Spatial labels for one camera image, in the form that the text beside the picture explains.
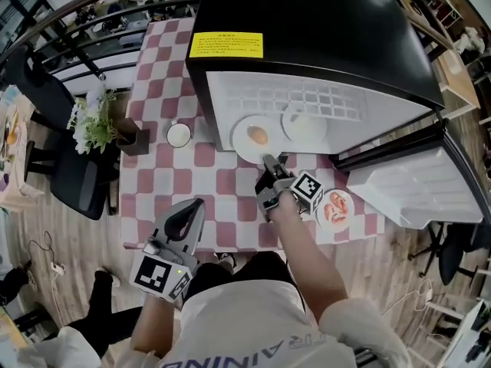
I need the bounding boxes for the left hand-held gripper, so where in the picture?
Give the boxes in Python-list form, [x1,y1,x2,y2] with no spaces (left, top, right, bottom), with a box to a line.
[128,197,206,304]

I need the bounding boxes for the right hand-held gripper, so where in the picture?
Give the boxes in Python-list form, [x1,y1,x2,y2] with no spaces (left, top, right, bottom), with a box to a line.
[254,153,326,225]

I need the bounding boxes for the brown egg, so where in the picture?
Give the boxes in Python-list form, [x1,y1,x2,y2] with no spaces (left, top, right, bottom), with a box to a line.
[245,125,270,146]

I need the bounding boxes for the white round plate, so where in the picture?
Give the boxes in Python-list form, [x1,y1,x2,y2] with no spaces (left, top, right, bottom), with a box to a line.
[280,103,329,143]
[230,113,283,166]
[315,188,356,234]

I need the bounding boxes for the black mini fridge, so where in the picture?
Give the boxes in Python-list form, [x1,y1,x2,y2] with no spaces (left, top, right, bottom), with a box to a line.
[185,0,491,230]

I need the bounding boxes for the person's right forearm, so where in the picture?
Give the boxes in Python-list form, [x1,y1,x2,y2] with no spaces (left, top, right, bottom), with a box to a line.
[266,192,351,326]

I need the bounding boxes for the person's left forearm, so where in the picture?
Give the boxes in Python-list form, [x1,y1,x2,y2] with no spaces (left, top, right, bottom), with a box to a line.
[130,292,186,357]

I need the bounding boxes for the pink white checked tablecloth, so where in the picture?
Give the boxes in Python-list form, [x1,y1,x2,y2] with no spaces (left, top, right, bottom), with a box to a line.
[119,17,387,251]

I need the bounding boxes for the person's black shorts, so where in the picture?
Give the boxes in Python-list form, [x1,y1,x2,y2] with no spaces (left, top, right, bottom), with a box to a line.
[183,251,305,303]

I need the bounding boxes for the white mug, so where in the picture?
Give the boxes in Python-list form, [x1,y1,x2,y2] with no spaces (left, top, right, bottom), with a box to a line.
[165,121,193,149]

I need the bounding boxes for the brown paper vase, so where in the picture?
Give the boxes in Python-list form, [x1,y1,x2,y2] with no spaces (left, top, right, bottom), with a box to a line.
[114,117,151,157]

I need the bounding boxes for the black office chair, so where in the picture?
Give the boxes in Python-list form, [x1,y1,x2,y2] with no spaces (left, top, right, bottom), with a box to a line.
[3,44,120,222]
[407,220,491,288]

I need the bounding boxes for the person's white shirt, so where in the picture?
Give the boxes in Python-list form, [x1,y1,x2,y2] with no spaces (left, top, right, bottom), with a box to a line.
[126,279,412,368]

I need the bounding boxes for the white flower bouquet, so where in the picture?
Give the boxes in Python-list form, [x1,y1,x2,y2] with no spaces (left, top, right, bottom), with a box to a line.
[70,87,118,155]

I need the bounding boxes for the cream cloth side table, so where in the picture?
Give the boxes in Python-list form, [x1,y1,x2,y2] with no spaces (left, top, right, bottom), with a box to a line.
[0,86,45,207]

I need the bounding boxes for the light wooden table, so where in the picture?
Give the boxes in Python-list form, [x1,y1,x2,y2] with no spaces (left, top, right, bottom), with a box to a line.
[437,49,483,120]

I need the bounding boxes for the wood-topped black railing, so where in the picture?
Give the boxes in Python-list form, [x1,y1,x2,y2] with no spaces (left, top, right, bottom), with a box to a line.
[0,0,208,91]

